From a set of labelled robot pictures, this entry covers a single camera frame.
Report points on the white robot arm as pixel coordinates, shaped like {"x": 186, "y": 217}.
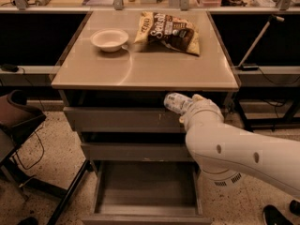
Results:
{"x": 218, "y": 146}

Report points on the grey drawer cabinet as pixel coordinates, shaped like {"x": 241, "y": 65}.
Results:
{"x": 139, "y": 76}

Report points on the bottom grey drawer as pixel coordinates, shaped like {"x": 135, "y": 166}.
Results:
{"x": 146, "y": 193}

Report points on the grey drawer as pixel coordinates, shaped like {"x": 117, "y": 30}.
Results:
{"x": 136, "y": 151}
{"x": 146, "y": 193}
{"x": 144, "y": 120}

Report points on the middle grey drawer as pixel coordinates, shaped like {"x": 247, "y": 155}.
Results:
{"x": 136, "y": 151}

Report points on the top grey drawer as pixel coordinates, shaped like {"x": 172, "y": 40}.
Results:
{"x": 144, "y": 120}

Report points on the black device on ledge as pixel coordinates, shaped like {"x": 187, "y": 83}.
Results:
{"x": 249, "y": 67}

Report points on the black table leg right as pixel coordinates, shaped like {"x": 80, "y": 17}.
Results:
{"x": 239, "y": 109}

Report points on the yellow brown chip bag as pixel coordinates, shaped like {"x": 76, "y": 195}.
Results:
{"x": 175, "y": 33}

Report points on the white bowl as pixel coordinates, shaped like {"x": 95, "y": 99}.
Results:
{"x": 109, "y": 40}

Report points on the white leaning rod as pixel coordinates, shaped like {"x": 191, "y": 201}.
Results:
{"x": 271, "y": 19}

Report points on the black shoe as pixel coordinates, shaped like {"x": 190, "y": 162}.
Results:
{"x": 271, "y": 216}

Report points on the brown chair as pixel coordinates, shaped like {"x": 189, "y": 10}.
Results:
{"x": 18, "y": 121}

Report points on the black power adapter left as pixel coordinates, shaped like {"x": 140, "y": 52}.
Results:
{"x": 9, "y": 68}

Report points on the black diagonal frame leg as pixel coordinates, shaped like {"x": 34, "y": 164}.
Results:
{"x": 68, "y": 194}

